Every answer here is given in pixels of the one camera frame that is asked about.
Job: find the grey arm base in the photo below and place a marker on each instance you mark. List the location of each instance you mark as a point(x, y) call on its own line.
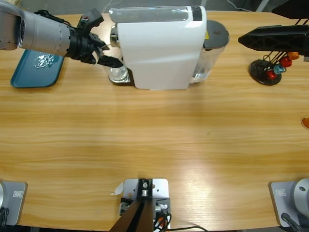
point(282, 200)
point(17, 200)

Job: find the white capsule coffee machine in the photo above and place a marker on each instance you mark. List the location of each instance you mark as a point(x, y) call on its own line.
point(157, 55)

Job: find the blue coffee capsule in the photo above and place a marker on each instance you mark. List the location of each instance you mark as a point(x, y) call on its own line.
point(279, 69)

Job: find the blue plastic tray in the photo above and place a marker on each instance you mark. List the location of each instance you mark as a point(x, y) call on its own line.
point(29, 77)

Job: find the black capsule stand with rods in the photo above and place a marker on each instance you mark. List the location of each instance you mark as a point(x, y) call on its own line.
point(259, 72)

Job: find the dark camera post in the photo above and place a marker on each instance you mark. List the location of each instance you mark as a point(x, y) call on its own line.
point(142, 212)

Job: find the large red coffee capsule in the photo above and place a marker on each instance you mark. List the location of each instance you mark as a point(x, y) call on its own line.
point(286, 62)

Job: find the white paper tape piece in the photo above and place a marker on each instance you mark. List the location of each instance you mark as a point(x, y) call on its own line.
point(119, 189)

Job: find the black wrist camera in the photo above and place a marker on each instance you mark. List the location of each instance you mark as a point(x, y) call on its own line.
point(93, 18)

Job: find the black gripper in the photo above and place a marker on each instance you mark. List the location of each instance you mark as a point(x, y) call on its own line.
point(80, 46)

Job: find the orange coffee capsule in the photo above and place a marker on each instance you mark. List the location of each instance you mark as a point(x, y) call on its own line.
point(294, 56)
point(305, 122)

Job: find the clear drinking glass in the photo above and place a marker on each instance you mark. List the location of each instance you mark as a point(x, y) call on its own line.
point(118, 75)

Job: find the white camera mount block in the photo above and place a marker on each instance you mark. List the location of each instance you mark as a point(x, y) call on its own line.
point(160, 188)

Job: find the small red coffee capsule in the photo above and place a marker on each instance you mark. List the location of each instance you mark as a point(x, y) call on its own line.
point(272, 75)

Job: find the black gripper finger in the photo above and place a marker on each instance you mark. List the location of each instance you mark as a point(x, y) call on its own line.
point(297, 9)
point(272, 38)

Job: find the white metal table frame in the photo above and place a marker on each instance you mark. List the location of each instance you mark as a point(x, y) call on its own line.
point(263, 4)

